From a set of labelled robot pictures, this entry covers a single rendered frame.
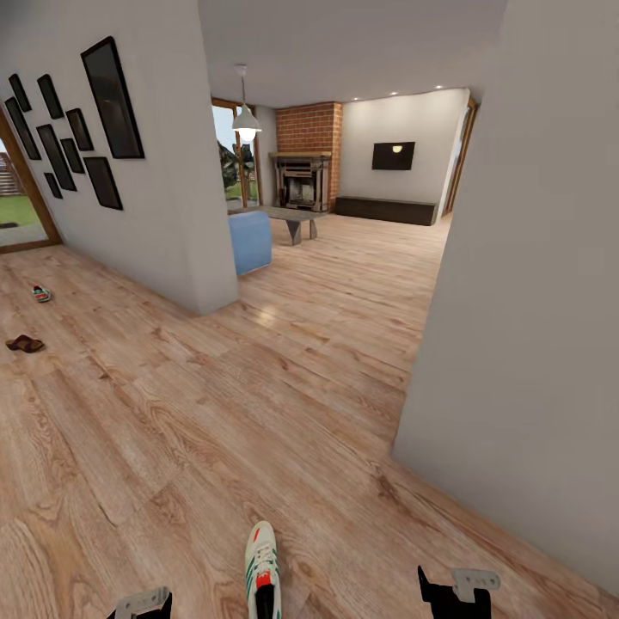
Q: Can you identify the sandal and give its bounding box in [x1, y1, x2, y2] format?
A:
[6, 334, 44, 353]

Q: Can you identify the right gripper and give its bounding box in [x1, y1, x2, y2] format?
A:
[418, 567, 491, 619]

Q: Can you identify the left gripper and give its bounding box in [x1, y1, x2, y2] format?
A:
[136, 593, 172, 619]

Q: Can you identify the gym shoe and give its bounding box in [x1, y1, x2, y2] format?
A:
[32, 285, 51, 303]
[245, 520, 281, 619]

